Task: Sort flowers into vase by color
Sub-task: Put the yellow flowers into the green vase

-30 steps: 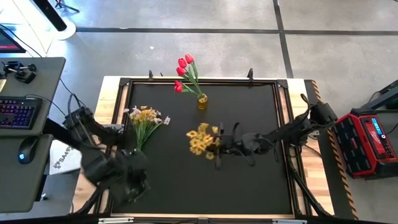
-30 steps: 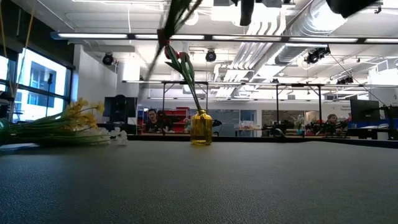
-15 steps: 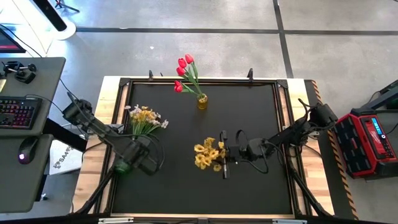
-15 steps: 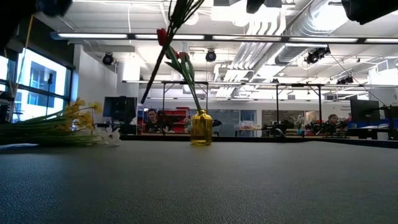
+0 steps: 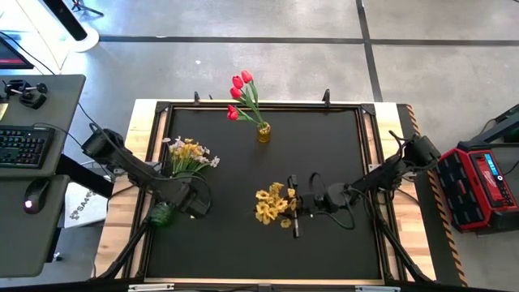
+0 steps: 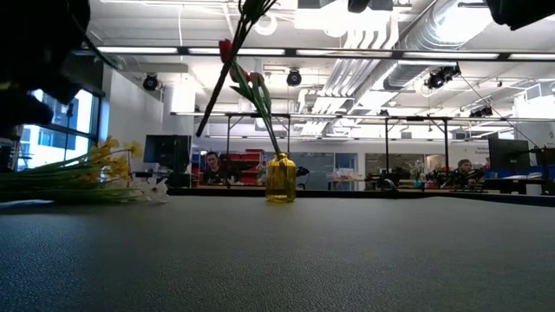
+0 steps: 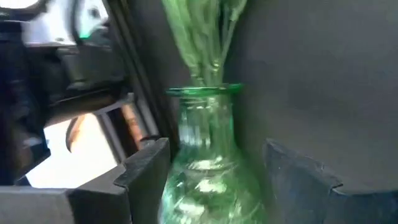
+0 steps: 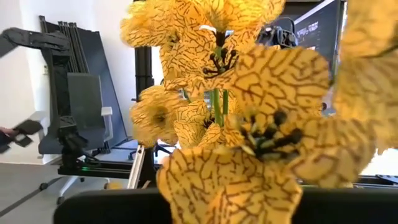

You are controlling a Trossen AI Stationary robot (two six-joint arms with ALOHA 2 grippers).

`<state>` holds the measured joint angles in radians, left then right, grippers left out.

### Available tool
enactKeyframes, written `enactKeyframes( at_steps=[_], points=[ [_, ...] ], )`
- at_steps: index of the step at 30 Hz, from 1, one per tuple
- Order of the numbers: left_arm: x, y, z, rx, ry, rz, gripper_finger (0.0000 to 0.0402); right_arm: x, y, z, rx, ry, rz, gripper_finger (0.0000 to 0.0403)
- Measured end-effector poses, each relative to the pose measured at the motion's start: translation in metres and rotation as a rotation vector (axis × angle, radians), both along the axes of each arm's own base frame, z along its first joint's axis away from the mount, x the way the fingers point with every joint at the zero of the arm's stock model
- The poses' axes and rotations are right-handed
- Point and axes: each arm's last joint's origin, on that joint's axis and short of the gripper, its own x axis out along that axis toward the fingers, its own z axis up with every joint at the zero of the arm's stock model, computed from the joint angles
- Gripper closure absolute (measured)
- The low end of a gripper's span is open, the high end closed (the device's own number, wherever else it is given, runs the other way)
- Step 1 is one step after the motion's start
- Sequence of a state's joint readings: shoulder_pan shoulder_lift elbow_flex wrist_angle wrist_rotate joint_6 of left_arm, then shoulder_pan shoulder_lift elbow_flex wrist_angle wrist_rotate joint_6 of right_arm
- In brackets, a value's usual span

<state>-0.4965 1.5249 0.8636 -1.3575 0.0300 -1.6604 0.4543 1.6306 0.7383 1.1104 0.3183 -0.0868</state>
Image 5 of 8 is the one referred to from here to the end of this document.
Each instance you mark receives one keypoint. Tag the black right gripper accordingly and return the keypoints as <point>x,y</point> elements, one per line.
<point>312,204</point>

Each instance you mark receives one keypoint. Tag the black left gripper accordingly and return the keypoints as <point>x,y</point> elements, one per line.
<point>192,203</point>

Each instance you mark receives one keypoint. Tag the yellow flower bunch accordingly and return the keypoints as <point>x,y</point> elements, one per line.
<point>267,209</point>
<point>188,151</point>

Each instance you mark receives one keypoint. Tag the green glass vase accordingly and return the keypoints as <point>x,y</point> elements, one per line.
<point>162,214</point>

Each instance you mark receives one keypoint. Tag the red tulip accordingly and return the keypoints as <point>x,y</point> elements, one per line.
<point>235,93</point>
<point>237,82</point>
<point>232,113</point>
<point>246,76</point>

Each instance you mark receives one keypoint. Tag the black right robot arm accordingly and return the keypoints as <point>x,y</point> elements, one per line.
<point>385,174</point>

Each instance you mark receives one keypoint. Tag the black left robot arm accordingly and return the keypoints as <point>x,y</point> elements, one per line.
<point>142,174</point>

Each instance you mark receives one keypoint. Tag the amber glass vase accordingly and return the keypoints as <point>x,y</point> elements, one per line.
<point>264,133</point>

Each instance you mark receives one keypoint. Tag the black table mat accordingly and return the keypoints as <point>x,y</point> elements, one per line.
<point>243,251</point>

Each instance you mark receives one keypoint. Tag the white printed box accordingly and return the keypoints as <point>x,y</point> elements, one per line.
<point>81,211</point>

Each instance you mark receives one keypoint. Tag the black desk beam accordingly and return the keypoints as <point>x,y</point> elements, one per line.
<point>81,174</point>

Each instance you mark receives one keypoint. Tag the black computer mouse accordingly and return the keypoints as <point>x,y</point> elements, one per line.
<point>36,194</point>

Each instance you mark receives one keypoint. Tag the grey desk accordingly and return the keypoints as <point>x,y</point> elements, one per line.
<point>24,243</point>
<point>61,105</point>

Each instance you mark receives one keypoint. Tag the yellow black hazard strip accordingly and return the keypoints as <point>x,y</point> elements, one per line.
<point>455,259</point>

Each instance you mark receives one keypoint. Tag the black keyboard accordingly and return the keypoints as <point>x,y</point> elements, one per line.
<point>24,146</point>

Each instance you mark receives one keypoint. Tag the red black power station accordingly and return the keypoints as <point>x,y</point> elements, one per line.
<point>474,190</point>

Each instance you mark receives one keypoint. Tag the white stand base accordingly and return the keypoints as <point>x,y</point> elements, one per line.
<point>87,40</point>

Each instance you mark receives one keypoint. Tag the yellow sticky note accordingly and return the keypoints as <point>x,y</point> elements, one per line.
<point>3,111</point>

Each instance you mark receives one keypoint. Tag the black stand pole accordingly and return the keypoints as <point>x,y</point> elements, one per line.
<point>67,20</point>

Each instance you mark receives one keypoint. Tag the black equipment stand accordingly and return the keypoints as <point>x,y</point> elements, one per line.
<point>507,125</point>

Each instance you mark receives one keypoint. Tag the black tripod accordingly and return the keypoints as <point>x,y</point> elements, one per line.
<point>77,5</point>

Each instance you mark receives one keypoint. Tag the monitor with red screen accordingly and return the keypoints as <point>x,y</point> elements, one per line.
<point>10,57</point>

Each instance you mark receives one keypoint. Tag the white corner bracket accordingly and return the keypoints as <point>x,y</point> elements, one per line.
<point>373,170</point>

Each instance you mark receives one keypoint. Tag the black frame strut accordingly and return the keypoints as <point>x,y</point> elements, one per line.
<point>401,253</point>
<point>121,259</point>

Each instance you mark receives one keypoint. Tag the silver metal bracket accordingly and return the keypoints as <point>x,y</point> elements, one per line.
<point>377,289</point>
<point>150,287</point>

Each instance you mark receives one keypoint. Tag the black frame clamp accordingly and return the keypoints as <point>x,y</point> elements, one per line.
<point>326,97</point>
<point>197,98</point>

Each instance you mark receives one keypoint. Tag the black clamp mount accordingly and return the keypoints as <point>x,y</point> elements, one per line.
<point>30,99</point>

